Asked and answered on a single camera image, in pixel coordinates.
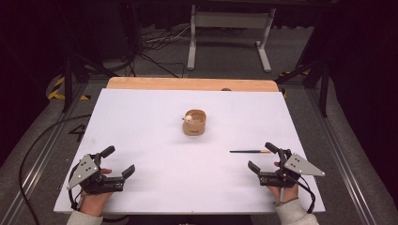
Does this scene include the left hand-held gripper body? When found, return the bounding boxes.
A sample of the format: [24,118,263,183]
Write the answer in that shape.
[66,152,126,195]

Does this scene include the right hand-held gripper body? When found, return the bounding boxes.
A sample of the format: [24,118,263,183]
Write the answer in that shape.
[256,149,327,189]

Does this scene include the black pen with wooden end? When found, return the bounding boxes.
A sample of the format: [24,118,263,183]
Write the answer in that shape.
[229,149,272,155]

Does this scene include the wooden pen holder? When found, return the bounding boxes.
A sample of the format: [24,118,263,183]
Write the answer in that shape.
[182,109,207,137]

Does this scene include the person's right hand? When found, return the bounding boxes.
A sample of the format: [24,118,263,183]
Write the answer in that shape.
[266,160,300,206]

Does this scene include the person's left hand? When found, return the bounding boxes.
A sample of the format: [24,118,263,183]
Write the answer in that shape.
[78,168,114,218]

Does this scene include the white table board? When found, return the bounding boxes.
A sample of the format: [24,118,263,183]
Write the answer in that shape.
[54,88,327,216]

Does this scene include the black tripod stand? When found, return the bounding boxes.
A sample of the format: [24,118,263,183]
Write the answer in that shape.
[59,51,120,113]

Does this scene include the black metal stand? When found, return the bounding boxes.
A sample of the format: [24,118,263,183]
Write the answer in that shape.
[275,18,333,118]

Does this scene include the yellow black floor tape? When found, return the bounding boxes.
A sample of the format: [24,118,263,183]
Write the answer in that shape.
[46,76,92,101]

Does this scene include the wooden table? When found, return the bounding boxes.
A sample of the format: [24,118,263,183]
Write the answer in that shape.
[106,77,280,93]

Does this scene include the black equipment box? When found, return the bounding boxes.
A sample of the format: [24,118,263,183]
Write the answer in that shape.
[120,1,143,61]

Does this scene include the grey metal stand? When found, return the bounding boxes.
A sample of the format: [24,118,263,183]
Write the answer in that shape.
[186,4,277,73]

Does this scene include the right hand-held gripper cable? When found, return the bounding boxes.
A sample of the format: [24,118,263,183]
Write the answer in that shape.
[294,174,316,215]

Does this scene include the hand-held gripper cable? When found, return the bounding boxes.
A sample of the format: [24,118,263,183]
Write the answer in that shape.
[68,165,84,211]
[294,174,316,215]

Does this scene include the left hand-held gripper cable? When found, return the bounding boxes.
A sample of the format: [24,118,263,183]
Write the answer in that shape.
[68,165,84,211]

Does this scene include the aluminium floor rail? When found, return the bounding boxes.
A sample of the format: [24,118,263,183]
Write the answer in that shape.
[0,83,92,225]
[304,88,380,225]

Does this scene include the long black floor cable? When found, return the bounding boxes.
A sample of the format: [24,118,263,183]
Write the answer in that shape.
[18,113,92,225]

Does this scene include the bundle of floor cables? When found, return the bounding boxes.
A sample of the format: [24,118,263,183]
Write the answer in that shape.
[137,23,192,52]

